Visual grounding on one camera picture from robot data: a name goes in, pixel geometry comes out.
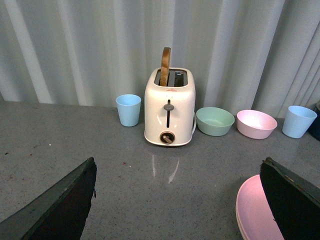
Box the pink bowl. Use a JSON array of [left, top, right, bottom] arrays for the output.
[[236, 109, 278, 140]]

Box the light blue cup left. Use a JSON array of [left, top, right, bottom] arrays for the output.
[[116, 94, 141, 127]]

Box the top-camera left gripper black left finger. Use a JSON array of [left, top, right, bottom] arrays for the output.
[[0, 157, 97, 240]]

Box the pink plate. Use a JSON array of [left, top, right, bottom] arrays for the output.
[[235, 174, 284, 240]]

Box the grey curtain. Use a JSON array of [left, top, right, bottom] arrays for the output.
[[0, 0, 320, 118]]

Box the cream white toaster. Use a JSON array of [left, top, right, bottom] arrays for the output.
[[144, 67, 197, 147]]

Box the top-camera left gripper black right finger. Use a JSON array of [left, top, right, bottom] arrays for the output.
[[259, 157, 320, 240]]

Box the cream white plate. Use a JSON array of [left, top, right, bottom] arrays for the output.
[[235, 205, 247, 240]]

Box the light blue cup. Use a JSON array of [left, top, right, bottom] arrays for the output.
[[282, 105, 317, 139], [116, 94, 141, 127]]

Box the light blue cup right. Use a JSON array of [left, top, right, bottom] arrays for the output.
[[282, 105, 317, 139]]

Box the dark blue saucepan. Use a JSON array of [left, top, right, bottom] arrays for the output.
[[308, 101, 320, 141]]

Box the green bowl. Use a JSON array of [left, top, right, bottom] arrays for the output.
[[196, 107, 235, 137]]

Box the white toaster power cord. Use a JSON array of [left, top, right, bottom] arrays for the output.
[[191, 112, 198, 136]]

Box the brown toast slice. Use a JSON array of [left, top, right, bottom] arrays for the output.
[[159, 47, 171, 87]]

